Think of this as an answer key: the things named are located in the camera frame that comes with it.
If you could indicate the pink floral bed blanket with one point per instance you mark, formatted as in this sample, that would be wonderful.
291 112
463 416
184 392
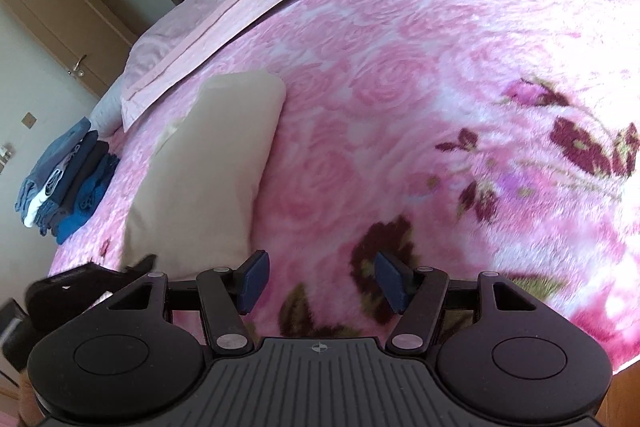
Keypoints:
469 135

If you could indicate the pink pillow far side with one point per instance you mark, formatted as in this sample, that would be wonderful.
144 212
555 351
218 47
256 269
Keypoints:
177 44

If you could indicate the cream white garment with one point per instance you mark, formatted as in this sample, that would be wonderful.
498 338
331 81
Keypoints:
194 208

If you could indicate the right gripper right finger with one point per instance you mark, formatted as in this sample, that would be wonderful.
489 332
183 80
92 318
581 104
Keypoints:
417 296

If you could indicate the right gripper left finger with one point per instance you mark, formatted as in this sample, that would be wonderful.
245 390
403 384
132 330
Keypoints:
226 295

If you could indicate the stack of folded blue clothes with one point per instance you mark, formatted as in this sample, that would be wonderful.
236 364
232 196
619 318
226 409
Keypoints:
67 183

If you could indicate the brown wooden door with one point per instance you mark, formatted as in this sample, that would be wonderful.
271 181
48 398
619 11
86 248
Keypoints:
86 38

